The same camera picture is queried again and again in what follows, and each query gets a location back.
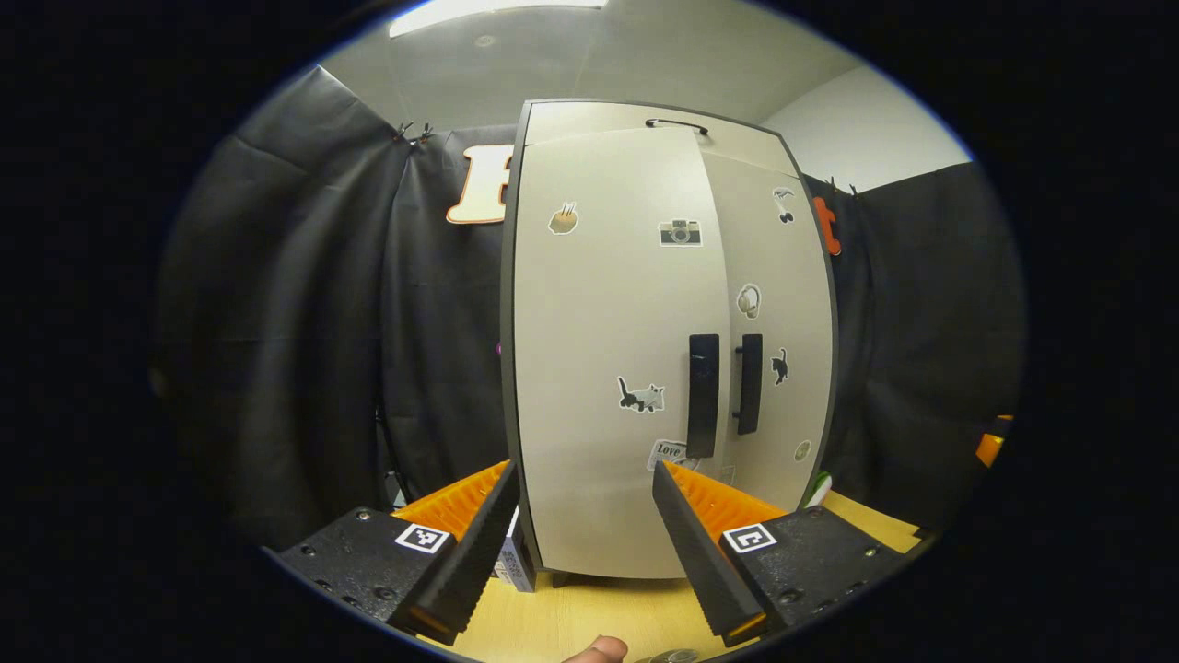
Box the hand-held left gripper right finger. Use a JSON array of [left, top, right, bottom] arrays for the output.
[[652, 460, 908, 648]]

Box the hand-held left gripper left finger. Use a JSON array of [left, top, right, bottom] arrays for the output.
[[276, 460, 521, 646]]

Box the white and grey cabinet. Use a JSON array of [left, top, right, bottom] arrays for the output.
[[500, 97, 839, 590]]

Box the white door with camera sticker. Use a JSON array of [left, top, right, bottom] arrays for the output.
[[511, 127, 738, 579]]

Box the white door with headphone sticker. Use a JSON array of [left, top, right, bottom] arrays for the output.
[[705, 152, 837, 512]]

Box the white cabinet drawer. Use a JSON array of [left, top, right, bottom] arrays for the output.
[[525, 99, 798, 180]]

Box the small white and blue box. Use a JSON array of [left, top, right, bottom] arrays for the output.
[[493, 506, 537, 593]]

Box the ceiling light panel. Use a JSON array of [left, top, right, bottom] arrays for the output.
[[390, 0, 609, 38]]

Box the black door handle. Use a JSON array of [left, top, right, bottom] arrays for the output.
[[688, 333, 721, 459], [734, 333, 764, 436]]

